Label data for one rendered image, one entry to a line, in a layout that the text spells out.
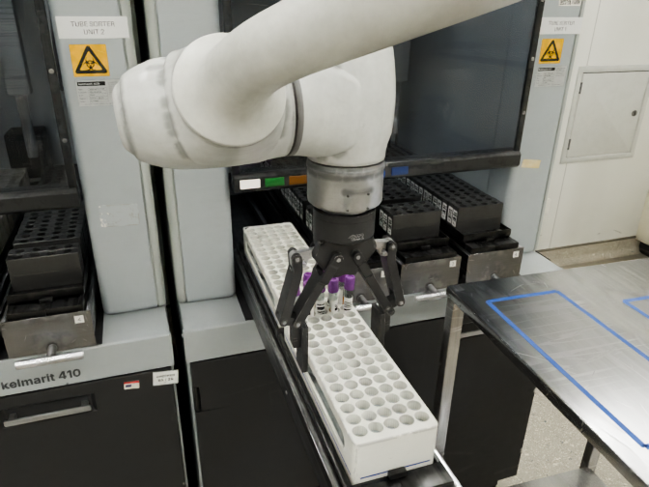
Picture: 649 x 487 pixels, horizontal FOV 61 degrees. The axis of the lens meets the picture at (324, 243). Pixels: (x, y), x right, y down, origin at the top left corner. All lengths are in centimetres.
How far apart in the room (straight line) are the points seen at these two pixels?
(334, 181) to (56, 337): 60
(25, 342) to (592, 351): 89
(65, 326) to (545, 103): 102
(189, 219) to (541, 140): 76
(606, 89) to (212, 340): 233
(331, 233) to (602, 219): 268
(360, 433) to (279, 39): 42
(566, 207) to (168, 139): 266
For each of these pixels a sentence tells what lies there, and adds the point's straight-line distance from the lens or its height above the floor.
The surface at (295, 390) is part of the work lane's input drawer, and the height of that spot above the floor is 80.
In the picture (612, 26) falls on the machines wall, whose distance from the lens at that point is 290.
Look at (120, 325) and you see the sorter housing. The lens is 108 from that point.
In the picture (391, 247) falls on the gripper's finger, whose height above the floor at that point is 101.
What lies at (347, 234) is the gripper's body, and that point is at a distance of 63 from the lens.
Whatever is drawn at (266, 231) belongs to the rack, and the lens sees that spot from 108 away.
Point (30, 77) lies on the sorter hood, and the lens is 96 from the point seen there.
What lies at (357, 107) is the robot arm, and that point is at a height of 119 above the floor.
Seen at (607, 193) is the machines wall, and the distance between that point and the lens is 319.
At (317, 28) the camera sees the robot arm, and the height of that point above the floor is 127.
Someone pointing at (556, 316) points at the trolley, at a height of 82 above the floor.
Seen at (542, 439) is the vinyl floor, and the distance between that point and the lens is 200.
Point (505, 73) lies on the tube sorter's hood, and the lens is 118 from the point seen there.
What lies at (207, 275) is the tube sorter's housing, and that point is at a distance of 108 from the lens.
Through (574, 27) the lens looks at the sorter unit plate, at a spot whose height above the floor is 124.
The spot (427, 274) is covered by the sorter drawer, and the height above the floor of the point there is 78.
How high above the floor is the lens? 130
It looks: 25 degrees down
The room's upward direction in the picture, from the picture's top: 1 degrees clockwise
